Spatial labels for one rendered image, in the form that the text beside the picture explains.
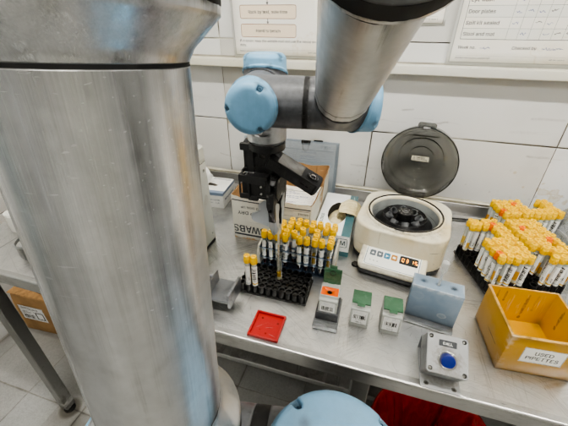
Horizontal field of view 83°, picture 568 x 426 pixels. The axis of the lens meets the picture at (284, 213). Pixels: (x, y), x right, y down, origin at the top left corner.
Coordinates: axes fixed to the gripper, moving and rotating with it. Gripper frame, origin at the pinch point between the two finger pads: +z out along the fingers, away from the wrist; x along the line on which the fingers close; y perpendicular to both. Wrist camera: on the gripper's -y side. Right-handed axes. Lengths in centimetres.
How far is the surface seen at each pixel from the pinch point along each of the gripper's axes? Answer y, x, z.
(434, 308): -35.5, 1.5, 13.0
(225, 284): 11.2, 6.8, 13.9
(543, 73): -56, -47, -28
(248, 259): 6.2, 3.8, 7.5
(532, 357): -52, 9, 13
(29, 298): 135, -16, 79
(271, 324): -2.0, 11.6, 17.7
